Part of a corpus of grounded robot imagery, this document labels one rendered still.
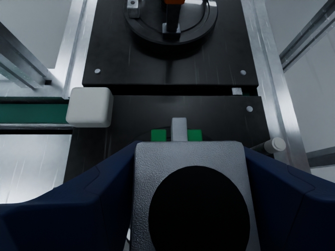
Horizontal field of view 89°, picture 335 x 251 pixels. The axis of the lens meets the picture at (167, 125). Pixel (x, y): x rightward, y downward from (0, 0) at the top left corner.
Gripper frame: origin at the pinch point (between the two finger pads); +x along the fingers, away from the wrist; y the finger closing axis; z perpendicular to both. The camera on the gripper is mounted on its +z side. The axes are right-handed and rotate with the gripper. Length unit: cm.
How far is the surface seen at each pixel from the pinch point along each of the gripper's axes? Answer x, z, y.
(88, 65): 20.1, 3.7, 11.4
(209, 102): 16.5, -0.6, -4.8
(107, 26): 24.8, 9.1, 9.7
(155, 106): 16.1, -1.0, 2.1
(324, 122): 25.7, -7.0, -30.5
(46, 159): 16.2, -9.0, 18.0
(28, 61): 17.6, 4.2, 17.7
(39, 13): 44, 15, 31
